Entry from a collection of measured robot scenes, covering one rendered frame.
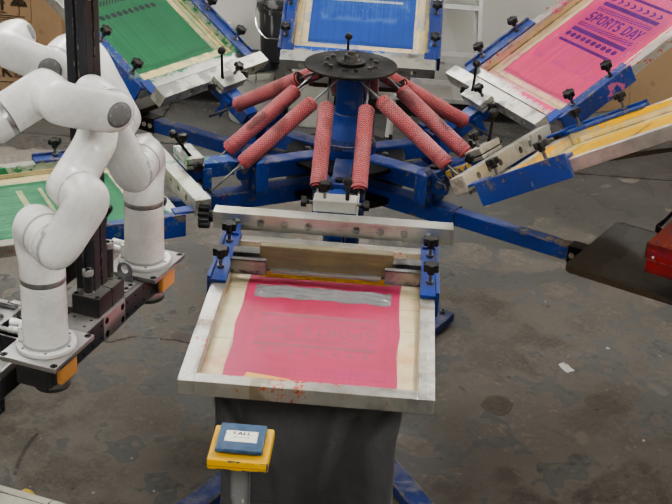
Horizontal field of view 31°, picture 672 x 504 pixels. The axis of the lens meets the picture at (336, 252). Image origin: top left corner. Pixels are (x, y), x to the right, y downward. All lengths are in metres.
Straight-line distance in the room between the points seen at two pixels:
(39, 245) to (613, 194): 4.59
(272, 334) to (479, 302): 2.39
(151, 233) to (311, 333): 0.48
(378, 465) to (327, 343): 0.32
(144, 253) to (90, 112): 0.65
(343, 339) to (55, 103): 1.06
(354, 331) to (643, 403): 1.95
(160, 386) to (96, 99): 2.39
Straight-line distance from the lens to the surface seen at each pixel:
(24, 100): 2.41
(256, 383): 2.80
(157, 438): 4.37
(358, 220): 3.49
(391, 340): 3.07
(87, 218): 2.45
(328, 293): 3.26
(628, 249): 3.73
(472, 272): 5.60
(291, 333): 3.07
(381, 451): 2.98
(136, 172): 2.79
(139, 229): 2.93
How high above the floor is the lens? 2.48
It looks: 26 degrees down
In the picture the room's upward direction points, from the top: 3 degrees clockwise
